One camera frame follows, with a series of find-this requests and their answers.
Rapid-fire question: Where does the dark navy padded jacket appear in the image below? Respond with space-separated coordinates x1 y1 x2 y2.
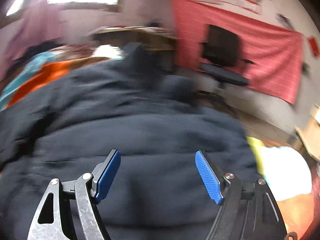
1 44 259 239

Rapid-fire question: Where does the colourful striped bed blanket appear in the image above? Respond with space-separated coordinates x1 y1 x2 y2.
1 44 125 110

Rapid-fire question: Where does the black office chair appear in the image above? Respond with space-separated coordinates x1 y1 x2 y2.
199 24 255 87

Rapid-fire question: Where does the wooden desk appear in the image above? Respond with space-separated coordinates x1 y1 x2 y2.
90 26 177 73

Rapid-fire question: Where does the pink curtain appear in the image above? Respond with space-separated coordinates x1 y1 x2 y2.
0 0 66 75

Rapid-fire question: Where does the red checked wall cloth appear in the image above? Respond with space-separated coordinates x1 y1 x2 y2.
172 0 303 104

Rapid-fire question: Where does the red paper wall decoration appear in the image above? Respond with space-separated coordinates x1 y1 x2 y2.
308 37 319 57

